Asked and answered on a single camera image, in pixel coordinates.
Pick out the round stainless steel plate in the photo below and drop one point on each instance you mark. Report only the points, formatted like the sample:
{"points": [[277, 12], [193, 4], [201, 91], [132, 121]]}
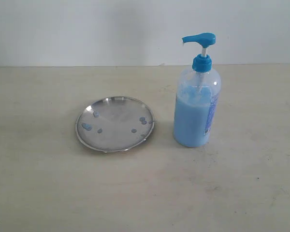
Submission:
{"points": [[114, 124]]}

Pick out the blue pump soap bottle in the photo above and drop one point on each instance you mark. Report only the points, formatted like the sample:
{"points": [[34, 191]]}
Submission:
{"points": [[197, 95]]}

